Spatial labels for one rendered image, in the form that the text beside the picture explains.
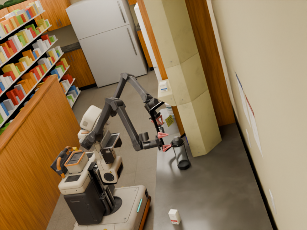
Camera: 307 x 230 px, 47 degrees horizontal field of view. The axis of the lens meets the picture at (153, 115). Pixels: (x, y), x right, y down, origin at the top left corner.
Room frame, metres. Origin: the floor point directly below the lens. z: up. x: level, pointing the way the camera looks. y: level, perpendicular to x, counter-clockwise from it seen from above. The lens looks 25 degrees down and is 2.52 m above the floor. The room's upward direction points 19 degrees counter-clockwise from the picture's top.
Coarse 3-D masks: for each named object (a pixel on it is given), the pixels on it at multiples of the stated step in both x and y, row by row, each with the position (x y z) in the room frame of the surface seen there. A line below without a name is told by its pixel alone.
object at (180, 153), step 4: (184, 140) 2.26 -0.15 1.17; (180, 144) 2.22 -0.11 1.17; (176, 148) 2.23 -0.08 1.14; (180, 148) 2.22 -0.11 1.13; (184, 148) 2.24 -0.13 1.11; (176, 152) 2.23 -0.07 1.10; (180, 152) 2.22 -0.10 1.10; (184, 152) 2.23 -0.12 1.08; (176, 156) 2.24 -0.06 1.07; (180, 156) 2.22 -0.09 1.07; (184, 156) 2.23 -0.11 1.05; (176, 160) 2.26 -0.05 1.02; (180, 160) 2.23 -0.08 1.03; (184, 160) 2.22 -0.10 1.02; (180, 164) 2.23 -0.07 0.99; (184, 164) 2.22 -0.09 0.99
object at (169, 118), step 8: (168, 104) 2.58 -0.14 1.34; (160, 112) 2.52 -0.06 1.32; (168, 112) 2.57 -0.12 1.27; (176, 112) 2.61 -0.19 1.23; (160, 120) 2.51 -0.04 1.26; (168, 120) 2.55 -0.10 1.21; (176, 120) 2.60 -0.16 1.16; (168, 128) 2.54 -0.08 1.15; (176, 128) 2.58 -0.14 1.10; (168, 136) 2.52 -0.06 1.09; (168, 144) 2.50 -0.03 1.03
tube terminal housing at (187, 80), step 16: (192, 64) 2.39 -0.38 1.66; (176, 80) 2.33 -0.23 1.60; (192, 80) 2.36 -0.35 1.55; (176, 96) 2.34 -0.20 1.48; (192, 96) 2.34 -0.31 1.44; (208, 96) 2.43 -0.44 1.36; (192, 112) 2.33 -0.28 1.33; (208, 112) 2.40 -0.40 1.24; (192, 128) 2.33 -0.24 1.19; (208, 128) 2.38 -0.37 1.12; (192, 144) 2.34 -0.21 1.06; (208, 144) 2.35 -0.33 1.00
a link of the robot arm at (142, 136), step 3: (144, 132) 2.33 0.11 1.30; (147, 132) 2.34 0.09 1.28; (141, 135) 2.33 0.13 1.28; (144, 135) 2.32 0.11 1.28; (147, 135) 2.33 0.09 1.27; (141, 138) 2.34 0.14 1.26; (144, 138) 2.31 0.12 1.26; (147, 138) 2.31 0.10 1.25; (141, 141) 2.34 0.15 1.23; (141, 144) 2.33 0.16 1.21; (135, 147) 2.33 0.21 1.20; (138, 147) 2.31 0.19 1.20; (141, 147) 2.31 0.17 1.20
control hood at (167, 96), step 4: (164, 80) 2.65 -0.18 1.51; (168, 80) 2.63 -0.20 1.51; (168, 84) 2.54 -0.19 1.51; (160, 92) 2.45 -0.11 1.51; (164, 92) 2.42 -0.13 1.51; (168, 92) 2.40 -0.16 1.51; (160, 96) 2.37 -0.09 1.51; (164, 96) 2.36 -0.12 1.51; (168, 96) 2.35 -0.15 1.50; (172, 96) 2.35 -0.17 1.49; (164, 100) 2.36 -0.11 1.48; (168, 100) 2.35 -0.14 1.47; (172, 100) 2.35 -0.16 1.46; (172, 104) 2.35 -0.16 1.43
